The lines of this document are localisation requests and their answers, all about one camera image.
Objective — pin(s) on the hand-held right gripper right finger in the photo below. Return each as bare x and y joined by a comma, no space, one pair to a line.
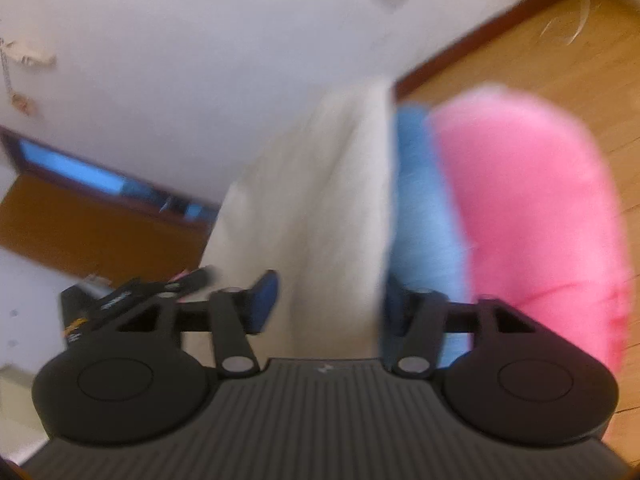
392,310

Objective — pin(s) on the beige pants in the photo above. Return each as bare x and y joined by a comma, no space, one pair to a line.
310,210

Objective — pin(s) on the small hanging ornament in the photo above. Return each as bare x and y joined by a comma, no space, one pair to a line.
22,102

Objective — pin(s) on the beige hanging paper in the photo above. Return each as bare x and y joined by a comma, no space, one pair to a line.
30,55

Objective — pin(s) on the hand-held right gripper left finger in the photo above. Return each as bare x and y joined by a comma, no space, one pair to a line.
265,300

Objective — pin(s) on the wooden door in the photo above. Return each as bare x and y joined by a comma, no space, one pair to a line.
100,240

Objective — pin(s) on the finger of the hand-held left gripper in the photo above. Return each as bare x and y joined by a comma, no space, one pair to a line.
190,280

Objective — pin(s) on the folded blue jeans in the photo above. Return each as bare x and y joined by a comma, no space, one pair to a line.
425,210

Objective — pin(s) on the pink floral blanket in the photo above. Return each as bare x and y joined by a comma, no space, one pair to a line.
525,210

